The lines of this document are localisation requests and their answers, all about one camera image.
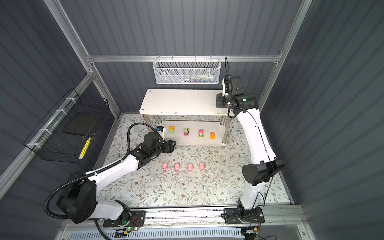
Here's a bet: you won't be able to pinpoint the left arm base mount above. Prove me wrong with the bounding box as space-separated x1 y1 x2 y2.
103 211 147 228

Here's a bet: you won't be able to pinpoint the white wire mesh basket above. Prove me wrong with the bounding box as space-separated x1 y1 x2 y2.
153 60 222 85

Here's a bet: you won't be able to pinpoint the white cable duct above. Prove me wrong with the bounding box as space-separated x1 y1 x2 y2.
67 226 245 240

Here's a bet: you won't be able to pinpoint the green orange mixer toy truck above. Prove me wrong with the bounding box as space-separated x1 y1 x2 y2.
169 126 175 135

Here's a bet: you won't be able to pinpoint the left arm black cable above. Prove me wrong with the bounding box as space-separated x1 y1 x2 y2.
43 122 158 220

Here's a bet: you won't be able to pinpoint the white two-tier shelf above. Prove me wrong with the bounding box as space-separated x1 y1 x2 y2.
139 89 231 147

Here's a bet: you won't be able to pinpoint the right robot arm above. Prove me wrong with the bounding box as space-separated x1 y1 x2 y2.
216 74 284 212

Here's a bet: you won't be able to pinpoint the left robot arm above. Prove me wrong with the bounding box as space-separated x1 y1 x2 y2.
56 132 177 224

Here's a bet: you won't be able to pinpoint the black wire basket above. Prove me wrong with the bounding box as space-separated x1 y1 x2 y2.
24 90 110 163

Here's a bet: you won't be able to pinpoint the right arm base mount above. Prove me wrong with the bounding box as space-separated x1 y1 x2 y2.
221 207 265 225

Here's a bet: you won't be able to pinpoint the orange toy bulldozer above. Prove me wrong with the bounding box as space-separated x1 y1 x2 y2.
210 132 216 140

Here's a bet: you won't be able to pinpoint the yellow tag on basket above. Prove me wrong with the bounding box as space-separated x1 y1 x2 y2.
79 137 92 160

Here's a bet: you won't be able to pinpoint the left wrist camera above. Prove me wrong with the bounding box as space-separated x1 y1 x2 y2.
156 126 166 134

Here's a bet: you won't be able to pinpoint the pens in white basket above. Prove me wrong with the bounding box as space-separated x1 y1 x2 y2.
178 74 219 84

